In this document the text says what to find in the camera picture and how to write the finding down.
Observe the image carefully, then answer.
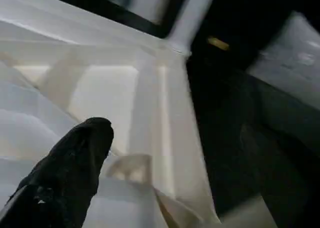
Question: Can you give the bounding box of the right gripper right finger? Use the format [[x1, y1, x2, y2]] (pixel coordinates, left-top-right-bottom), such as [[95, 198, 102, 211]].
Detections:
[[239, 119, 320, 228]]

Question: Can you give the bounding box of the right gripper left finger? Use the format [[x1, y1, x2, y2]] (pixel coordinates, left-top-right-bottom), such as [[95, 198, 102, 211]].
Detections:
[[0, 117, 115, 228]]

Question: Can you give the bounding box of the white plastic table top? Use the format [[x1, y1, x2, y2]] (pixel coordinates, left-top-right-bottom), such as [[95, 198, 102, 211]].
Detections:
[[0, 0, 281, 228]]

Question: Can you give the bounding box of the white plastic table leg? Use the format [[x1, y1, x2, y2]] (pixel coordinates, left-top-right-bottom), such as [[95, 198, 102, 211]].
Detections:
[[167, 0, 221, 54]]

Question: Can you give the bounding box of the black work mat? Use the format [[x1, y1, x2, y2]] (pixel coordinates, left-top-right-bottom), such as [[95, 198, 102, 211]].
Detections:
[[25, 0, 320, 223]]

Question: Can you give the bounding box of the small yellow label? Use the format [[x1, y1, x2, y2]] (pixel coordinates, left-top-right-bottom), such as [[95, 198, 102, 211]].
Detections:
[[207, 37, 231, 51]]

